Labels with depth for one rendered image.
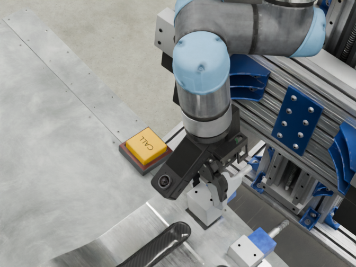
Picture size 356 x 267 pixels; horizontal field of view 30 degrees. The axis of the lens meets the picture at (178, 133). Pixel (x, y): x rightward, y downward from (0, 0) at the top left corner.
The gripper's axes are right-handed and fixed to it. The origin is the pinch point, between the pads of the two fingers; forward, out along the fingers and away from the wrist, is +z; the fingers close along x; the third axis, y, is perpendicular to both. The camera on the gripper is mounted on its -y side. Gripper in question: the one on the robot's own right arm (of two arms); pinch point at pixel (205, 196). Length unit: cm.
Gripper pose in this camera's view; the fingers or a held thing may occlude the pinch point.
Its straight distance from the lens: 116.2
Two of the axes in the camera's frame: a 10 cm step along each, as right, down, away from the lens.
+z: 1.0, 5.9, 8.0
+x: -6.6, -5.6, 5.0
